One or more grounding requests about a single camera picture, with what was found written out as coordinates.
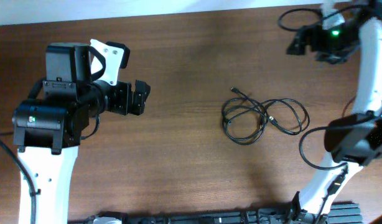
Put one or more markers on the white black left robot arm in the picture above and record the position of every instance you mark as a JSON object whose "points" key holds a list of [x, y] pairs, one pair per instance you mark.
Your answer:
{"points": [[81, 83]]}

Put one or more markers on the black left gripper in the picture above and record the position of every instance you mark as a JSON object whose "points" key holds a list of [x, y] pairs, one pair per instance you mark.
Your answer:
{"points": [[129, 98]]}

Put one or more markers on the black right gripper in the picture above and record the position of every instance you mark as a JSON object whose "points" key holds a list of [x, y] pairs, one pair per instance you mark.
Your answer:
{"points": [[312, 32]]}

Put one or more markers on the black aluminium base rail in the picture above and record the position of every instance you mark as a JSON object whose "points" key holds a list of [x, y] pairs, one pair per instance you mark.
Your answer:
{"points": [[340, 213]]}

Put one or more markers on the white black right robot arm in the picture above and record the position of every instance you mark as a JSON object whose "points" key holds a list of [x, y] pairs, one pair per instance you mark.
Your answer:
{"points": [[353, 141]]}

